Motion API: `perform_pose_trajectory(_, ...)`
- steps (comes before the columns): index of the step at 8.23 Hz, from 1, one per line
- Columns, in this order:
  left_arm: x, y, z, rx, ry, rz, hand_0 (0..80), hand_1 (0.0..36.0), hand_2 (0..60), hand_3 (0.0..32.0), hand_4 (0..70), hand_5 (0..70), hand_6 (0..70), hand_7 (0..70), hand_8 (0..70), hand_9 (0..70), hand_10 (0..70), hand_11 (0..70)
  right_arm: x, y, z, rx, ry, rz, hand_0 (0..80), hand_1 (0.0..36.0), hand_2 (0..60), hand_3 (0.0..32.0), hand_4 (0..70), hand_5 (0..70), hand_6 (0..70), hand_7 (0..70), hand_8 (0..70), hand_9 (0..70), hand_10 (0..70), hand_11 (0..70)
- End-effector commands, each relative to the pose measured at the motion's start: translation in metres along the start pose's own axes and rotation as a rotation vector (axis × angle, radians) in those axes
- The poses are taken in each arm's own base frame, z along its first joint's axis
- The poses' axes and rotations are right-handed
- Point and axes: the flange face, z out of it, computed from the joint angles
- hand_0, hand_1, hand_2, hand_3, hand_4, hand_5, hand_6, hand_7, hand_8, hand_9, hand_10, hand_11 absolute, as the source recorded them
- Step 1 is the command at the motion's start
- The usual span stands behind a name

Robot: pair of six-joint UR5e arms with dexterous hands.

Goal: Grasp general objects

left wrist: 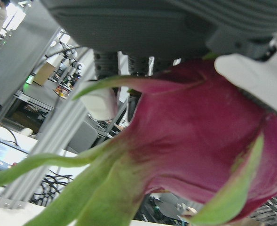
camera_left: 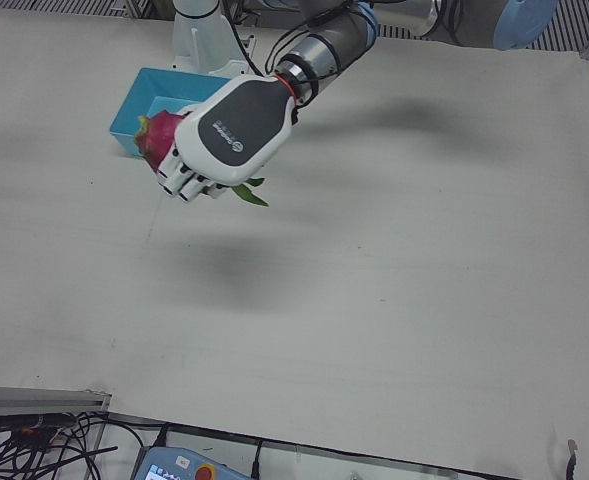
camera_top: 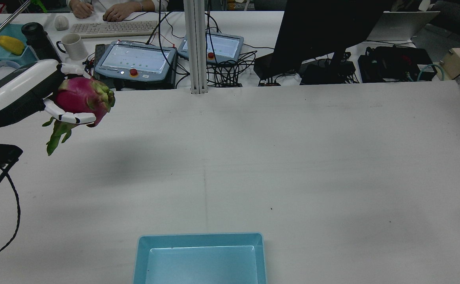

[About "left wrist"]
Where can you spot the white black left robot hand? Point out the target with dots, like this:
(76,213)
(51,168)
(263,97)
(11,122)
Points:
(140,23)

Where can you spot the pink dragon fruit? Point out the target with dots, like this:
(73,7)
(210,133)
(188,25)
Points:
(187,141)

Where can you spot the grey flat panel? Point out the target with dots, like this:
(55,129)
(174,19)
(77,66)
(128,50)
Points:
(23,47)

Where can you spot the grey chair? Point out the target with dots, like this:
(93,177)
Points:
(84,136)

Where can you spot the grey teach pendant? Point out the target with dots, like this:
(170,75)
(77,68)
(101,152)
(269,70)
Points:
(2,153)

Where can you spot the vertical aluminium post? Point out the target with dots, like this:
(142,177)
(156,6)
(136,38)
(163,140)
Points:
(56,127)

